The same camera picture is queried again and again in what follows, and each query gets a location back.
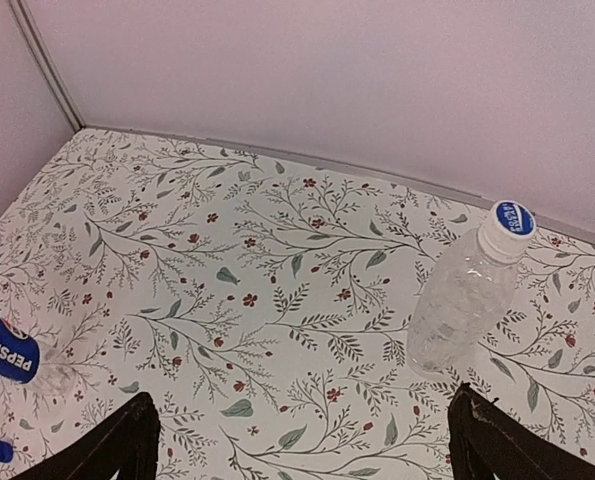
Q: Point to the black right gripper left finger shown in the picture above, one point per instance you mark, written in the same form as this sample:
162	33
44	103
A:
125	445

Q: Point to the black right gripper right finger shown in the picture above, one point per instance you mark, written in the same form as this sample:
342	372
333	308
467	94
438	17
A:
486	443

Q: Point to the blue bottle cap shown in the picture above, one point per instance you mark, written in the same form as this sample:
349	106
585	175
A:
6	451

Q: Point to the Pepsi bottle blue label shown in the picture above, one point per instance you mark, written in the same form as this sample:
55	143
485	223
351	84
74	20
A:
32	363

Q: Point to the clear bottle white cap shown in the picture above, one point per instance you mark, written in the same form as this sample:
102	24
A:
470	288

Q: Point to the floral patterned table mat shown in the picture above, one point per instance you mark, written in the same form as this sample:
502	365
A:
264	306

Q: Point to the left aluminium corner post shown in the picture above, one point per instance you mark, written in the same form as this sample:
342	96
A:
48	69

